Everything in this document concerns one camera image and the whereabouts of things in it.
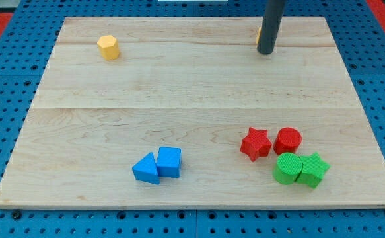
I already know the yellow hexagon block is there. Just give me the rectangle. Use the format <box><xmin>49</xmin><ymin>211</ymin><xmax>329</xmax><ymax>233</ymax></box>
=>
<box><xmin>97</xmin><ymin>35</ymin><xmax>120</xmax><ymax>60</ymax></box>

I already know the blue cube block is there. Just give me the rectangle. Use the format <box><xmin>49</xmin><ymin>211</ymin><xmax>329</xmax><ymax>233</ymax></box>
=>
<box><xmin>156</xmin><ymin>147</ymin><xmax>182</xmax><ymax>178</ymax></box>

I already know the light wooden board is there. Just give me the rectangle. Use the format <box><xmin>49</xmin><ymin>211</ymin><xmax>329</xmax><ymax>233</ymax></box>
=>
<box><xmin>0</xmin><ymin>17</ymin><xmax>385</xmax><ymax>210</ymax></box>

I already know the blue triangle block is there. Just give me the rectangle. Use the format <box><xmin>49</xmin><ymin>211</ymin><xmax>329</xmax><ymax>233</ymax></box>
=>
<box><xmin>132</xmin><ymin>153</ymin><xmax>160</xmax><ymax>185</ymax></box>

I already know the red star block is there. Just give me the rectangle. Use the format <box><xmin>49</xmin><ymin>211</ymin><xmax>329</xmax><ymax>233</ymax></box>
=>
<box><xmin>240</xmin><ymin>127</ymin><xmax>272</xmax><ymax>162</ymax></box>

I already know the red cylinder block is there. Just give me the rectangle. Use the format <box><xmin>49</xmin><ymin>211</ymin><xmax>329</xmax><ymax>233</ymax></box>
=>
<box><xmin>273</xmin><ymin>127</ymin><xmax>302</xmax><ymax>155</ymax></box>

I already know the yellow block behind stick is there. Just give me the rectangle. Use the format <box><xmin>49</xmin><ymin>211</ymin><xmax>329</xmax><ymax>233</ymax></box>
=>
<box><xmin>255</xmin><ymin>27</ymin><xmax>262</xmax><ymax>45</ymax></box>

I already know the green cylinder block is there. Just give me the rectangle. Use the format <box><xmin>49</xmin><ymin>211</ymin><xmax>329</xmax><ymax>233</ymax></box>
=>
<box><xmin>273</xmin><ymin>152</ymin><xmax>303</xmax><ymax>185</ymax></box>

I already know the green star block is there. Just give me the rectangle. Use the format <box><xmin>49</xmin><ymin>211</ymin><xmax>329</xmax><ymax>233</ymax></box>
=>
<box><xmin>295</xmin><ymin>152</ymin><xmax>330</xmax><ymax>189</ymax></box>

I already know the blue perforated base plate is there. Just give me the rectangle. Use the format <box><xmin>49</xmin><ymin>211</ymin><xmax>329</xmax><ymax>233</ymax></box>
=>
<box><xmin>0</xmin><ymin>1</ymin><xmax>385</xmax><ymax>237</ymax></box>

